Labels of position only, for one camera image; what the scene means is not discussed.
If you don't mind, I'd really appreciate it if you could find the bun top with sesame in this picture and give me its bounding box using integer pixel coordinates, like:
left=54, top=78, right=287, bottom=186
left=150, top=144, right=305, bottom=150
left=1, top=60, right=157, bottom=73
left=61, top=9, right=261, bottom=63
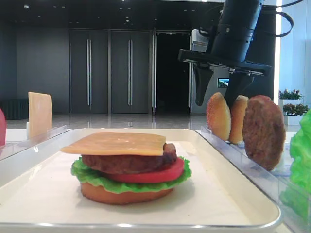
left=228, top=95, right=248, bottom=144

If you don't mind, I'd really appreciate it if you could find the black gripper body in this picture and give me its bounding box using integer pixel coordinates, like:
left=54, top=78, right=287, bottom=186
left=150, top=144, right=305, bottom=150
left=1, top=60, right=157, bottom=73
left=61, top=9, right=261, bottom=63
left=178, top=24, right=272, bottom=76

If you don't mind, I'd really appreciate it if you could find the burger meat patty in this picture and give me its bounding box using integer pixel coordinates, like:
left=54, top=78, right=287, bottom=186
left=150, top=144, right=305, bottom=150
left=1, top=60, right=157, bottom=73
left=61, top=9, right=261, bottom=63
left=82, top=143, right=177, bottom=174

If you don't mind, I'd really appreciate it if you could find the white metal tray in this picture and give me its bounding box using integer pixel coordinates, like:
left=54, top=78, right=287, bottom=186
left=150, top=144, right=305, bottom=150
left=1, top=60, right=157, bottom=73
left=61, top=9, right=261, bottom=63
left=0, top=129, right=282, bottom=233

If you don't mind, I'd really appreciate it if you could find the spare bun top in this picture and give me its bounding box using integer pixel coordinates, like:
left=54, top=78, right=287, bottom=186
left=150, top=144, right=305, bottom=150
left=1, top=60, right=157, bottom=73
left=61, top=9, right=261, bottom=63
left=207, top=92, right=231, bottom=141

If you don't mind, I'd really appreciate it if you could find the burger lettuce leaf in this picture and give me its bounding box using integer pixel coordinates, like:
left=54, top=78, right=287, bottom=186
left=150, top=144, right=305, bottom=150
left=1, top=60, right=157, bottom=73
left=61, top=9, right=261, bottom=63
left=70, top=157, right=192, bottom=194

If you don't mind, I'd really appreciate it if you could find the clear holder for cheese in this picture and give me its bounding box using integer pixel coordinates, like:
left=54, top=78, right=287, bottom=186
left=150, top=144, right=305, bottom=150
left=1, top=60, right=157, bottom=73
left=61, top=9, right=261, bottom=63
left=16, top=122, right=68, bottom=148

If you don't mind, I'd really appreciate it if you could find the black cable loop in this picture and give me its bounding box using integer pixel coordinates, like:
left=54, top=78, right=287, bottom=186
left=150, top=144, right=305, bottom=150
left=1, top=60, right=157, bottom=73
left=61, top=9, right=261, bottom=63
left=261, top=6, right=295, bottom=38

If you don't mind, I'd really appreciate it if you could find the burger bottom bun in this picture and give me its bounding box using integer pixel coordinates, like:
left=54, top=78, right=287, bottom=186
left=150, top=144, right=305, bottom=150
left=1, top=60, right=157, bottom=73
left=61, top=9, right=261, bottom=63
left=81, top=183, right=174, bottom=205

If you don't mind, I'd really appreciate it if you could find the spare cheese slice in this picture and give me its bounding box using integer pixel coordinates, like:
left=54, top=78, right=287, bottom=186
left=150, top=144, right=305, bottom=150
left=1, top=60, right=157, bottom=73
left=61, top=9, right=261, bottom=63
left=28, top=92, right=52, bottom=138

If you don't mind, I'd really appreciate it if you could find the spare lettuce leaf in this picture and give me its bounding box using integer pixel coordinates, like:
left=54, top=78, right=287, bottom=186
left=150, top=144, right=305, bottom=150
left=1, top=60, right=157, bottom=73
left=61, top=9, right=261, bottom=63
left=280, top=111, right=311, bottom=220

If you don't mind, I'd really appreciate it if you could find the planter with red flowers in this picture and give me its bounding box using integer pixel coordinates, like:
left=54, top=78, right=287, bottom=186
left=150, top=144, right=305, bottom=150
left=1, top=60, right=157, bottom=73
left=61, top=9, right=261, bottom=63
left=278, top=89, right=303, bottom=126

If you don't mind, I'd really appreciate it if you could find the burger tomato slice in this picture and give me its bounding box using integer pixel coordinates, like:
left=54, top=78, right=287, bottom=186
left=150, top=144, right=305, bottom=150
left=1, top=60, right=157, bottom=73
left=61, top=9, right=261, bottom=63
left=104, top=158, right=185, bottom=183

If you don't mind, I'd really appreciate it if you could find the spare meat patty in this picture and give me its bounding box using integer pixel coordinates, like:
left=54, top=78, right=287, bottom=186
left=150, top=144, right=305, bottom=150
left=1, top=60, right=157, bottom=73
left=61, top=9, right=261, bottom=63
left=242, top=95, right=286, bottom=171

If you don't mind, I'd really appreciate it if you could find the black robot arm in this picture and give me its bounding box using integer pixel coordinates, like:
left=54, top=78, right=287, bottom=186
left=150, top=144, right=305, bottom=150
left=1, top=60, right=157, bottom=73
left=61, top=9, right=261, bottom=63
left=178, top=0, right=272, bottom=106

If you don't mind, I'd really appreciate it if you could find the spare tomato slice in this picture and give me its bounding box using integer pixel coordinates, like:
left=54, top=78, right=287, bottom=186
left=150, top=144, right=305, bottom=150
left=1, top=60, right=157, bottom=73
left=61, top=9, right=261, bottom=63
left=0, top=109, right=6, bottom=147

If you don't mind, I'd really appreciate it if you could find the grey double door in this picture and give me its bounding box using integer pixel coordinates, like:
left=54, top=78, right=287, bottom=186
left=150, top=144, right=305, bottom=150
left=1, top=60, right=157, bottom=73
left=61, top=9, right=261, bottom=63
left=69, top=29, right=152, bottom=114

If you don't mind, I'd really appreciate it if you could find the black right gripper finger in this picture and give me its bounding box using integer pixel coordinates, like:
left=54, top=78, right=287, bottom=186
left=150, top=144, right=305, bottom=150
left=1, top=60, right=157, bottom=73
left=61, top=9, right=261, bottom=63
left=225, top=73, right=254, bottom=106

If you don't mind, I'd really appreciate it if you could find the white kiosk machine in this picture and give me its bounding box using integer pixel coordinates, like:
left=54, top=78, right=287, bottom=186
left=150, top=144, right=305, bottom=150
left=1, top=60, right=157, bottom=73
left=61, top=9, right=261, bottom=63
left=188, top=28, right=231, bottom=115

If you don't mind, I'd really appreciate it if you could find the burger cheese slice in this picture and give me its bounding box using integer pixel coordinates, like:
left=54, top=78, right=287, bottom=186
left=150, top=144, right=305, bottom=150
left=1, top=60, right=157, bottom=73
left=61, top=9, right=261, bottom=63
left=60, top=132, right=166, bottom=156

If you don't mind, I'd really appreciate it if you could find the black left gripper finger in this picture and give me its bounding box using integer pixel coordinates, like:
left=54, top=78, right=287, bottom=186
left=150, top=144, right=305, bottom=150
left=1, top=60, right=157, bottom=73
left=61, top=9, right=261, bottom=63
left=193, top=64, right=213, bottom=106

